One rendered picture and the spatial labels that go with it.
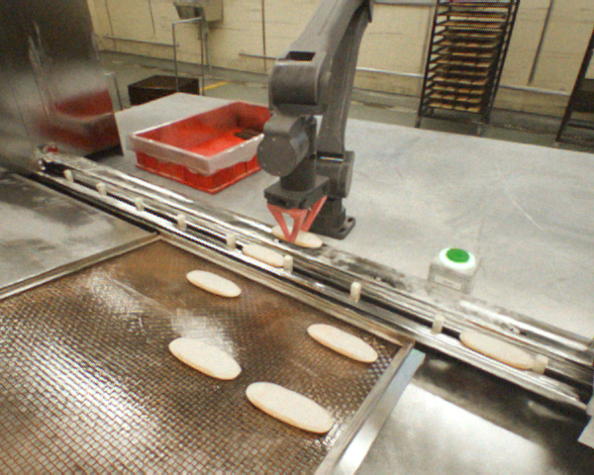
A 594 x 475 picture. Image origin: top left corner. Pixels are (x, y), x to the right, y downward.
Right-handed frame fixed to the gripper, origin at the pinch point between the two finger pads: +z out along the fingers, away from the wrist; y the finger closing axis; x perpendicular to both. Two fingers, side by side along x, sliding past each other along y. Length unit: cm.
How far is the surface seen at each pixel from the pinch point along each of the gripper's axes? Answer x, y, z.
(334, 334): -15.6, -14.7, 3.3
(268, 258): 6.2, 0.0, 7.9
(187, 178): 48, 19, 9
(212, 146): 62, 44, 10
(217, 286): 4.0, -16.0, 3.0
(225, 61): 418, 444, 67
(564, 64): -11, 442, 31
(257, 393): -13.9, -28.8, 1.3
